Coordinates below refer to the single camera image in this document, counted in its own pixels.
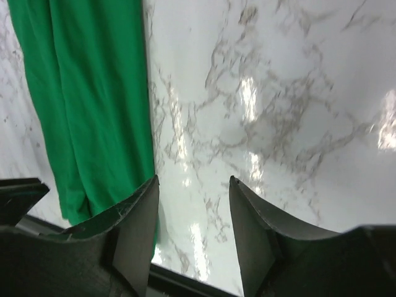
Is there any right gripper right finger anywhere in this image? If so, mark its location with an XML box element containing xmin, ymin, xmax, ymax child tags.
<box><xmin>229</xmin><ymin>176</ymin><xmax>338</xmax><ymax>296</ymax></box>

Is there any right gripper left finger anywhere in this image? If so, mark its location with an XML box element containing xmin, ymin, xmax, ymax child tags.
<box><xmin>62</xmin><ymin>175</ymin><xmax>159</xmax><ymax>296</ymax></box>

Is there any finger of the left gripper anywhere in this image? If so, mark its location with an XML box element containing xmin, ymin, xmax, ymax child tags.
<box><xmin>1</xmin><ymin>178</ymin><xmax>50</xmax><ymax>226</ymax></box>

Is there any green t shirt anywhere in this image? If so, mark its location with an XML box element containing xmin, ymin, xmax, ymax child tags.
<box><xmin>9</xmin><ymin>1</ymin><xmax>155</xmax><ymax>225</ymax></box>

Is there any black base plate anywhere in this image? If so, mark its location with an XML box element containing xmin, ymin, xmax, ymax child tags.
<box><xmin>16</xmin><ymin>215</ymin><xmax>233</xmax><ymax>297</ymax></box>

